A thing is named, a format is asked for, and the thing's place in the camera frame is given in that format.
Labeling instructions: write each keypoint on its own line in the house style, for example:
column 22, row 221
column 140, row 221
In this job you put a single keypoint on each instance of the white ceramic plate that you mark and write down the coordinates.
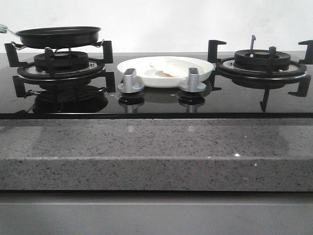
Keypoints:
column 157, row 79

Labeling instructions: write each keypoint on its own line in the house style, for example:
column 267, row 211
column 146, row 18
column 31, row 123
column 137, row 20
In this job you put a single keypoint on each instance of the fried egg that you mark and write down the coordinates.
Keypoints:
column 174, row 67

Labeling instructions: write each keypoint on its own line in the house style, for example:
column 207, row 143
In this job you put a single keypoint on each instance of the black frying pan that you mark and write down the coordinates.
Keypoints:
column 59, row 37

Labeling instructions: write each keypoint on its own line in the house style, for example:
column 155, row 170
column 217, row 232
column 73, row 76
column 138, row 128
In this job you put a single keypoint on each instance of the left silver stove knob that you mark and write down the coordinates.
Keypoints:
column 130, row 84

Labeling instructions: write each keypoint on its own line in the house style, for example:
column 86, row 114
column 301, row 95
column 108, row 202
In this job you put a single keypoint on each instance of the silver stove knob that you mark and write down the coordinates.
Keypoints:
column 192, row 84
column 130, row 84

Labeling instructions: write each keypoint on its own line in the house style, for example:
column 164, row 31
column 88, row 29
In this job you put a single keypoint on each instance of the right silver stove knob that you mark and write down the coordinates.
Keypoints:
column 192, row 84

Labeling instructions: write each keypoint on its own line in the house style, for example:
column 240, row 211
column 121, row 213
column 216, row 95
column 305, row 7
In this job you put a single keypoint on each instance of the left black gas burner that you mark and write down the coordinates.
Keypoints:
column 64, row 61

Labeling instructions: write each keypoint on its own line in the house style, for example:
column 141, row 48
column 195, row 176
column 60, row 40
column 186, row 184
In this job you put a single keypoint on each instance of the black gas burner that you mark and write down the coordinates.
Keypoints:
column 259, row 60
column 64, row 61

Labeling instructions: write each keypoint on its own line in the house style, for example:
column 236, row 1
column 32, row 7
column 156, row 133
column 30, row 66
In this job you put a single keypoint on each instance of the right black pan support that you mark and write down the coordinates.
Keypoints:
column 297, row 71

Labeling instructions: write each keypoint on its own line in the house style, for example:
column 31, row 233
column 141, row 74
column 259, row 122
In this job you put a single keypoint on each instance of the black pan support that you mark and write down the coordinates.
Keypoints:
column 27, row 71
column 297, row 71

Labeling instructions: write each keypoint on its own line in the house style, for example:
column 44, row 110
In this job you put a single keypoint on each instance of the right black gas burner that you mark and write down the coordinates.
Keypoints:
column 259, row 60

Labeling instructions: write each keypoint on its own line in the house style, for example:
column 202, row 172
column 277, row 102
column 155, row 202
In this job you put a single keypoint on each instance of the left black pan support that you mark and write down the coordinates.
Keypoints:
column 27, row 71

